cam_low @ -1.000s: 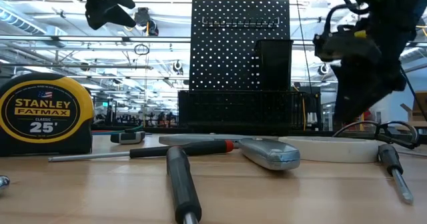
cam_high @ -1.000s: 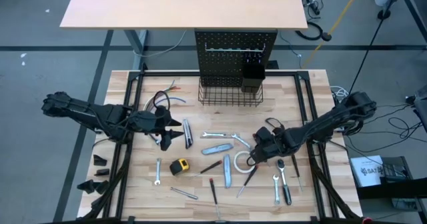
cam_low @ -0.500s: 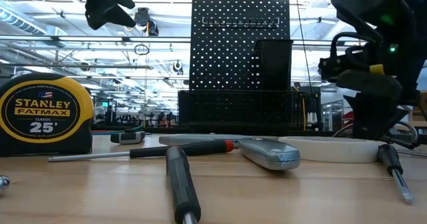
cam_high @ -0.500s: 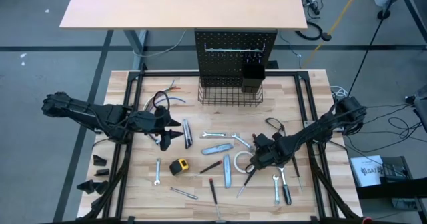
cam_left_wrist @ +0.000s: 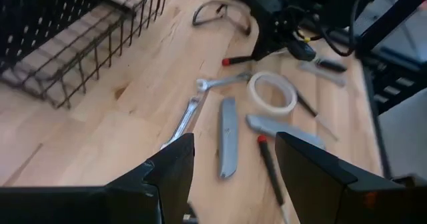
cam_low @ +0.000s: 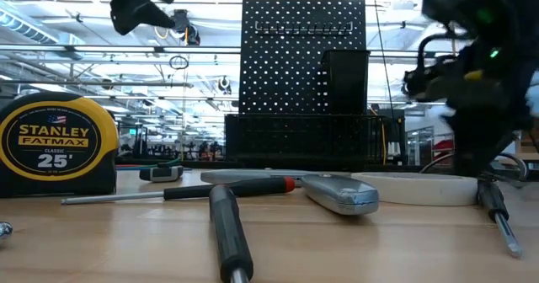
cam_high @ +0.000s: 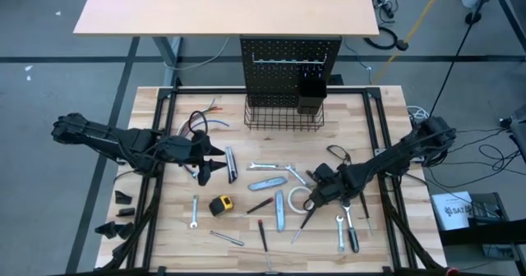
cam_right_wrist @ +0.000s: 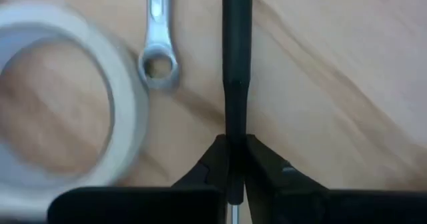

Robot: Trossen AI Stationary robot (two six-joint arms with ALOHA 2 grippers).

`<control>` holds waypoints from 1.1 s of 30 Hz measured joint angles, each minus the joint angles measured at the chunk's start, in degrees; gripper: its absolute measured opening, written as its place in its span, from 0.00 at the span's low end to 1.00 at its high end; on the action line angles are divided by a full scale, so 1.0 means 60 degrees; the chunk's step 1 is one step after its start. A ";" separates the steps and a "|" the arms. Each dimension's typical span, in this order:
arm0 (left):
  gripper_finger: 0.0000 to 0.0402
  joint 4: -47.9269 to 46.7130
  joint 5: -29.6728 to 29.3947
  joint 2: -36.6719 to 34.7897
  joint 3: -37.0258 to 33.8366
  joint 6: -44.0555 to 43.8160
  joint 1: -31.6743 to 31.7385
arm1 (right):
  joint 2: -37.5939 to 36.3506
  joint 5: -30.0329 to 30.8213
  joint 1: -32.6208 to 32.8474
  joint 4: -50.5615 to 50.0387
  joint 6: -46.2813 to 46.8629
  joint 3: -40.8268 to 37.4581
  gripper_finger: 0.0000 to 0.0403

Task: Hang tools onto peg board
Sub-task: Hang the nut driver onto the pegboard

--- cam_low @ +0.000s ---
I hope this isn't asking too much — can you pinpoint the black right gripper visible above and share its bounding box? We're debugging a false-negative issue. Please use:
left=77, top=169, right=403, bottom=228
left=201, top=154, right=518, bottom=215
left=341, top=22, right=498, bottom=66
left=446, top=21, right=539, bottom=178

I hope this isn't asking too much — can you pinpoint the black screwdriver red cap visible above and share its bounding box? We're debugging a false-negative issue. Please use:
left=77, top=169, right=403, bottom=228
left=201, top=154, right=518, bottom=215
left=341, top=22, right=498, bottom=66
left=209, top=184, right=255, bottom=283
left=61, top=176, right=296, bottom=206
left=477, top=177, right=524, bottom=259

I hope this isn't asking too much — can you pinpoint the white masking tape roll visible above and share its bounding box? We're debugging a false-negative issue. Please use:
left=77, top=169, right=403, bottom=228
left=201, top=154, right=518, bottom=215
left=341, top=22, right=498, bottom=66
left=350, top=171, right=479, bottom=207

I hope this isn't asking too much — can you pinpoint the grey utility knife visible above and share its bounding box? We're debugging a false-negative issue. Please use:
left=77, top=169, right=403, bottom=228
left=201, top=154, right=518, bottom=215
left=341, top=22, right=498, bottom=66
left=299, top=173, right=380, bottom=216
left=138, top=164, right=184, bottom=183
left=200, top=168, right=325, bottom=187

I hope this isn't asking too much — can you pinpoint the yellow black Stanley tape measure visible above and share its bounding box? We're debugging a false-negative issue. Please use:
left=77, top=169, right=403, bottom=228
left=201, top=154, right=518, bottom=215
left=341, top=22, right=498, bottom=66
left=0, top=91, right=120, bottom=198

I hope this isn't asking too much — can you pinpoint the silver metal pen tool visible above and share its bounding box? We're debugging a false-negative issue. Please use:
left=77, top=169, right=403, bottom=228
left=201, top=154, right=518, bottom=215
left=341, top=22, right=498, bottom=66
left=0, top=221, right=13, bottom=247

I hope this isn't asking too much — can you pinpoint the red bin shelf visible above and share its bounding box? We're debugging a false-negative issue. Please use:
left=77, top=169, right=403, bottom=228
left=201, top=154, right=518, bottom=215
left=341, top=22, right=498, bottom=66
left=433, top=138, right=455, bottom=153

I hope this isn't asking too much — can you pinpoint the black standing desk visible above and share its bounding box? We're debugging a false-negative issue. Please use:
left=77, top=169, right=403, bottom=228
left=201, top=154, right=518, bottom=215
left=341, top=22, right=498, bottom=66
left=385, top=108, right=408, bottom=166

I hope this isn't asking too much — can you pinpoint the black metal pegboard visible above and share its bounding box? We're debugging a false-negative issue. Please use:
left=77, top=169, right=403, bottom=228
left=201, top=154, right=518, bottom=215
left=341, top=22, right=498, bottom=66
left=238, top=0, right=367, bottom=115

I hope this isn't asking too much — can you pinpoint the black plastic cup bin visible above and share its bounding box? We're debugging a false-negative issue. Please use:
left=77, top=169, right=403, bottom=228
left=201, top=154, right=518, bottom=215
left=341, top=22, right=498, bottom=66
left=322, top=49, right=371, bottom=115

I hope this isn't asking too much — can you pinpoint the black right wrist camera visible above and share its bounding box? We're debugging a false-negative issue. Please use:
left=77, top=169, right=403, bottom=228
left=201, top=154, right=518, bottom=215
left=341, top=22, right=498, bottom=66
left=402, top=55, right=464, bottom=104

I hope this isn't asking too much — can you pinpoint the thin yellow cable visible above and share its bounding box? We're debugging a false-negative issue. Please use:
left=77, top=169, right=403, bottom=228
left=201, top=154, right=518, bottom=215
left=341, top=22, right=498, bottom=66
left=380, top=116, right=387, bottom=166

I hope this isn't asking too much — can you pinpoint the silver hook rail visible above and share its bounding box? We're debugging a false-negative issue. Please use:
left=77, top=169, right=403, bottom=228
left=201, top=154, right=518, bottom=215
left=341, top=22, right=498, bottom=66
left=253, top=20, right=354, bottom=35

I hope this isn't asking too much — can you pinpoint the black wire basket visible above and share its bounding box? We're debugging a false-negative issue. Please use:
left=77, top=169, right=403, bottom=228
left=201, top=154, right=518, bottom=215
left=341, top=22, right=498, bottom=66
left=224, top=113, right=387, bottom=168

